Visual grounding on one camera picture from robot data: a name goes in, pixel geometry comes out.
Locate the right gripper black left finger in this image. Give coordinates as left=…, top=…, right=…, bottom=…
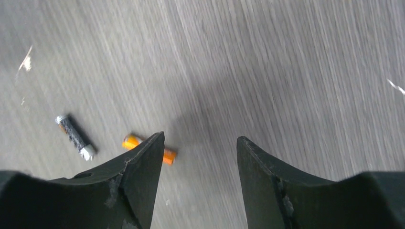
left=0, top=132, right=165, bottom=229

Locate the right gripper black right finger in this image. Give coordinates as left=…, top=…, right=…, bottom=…
left=236, top=136, right=405, bottom=229

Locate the black AAA battery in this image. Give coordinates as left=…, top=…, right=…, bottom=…
left=55, top=115, right=96, bottom=161

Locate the orange AAA battery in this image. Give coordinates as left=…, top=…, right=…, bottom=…
left=122, top=134, right=177, bottom=165

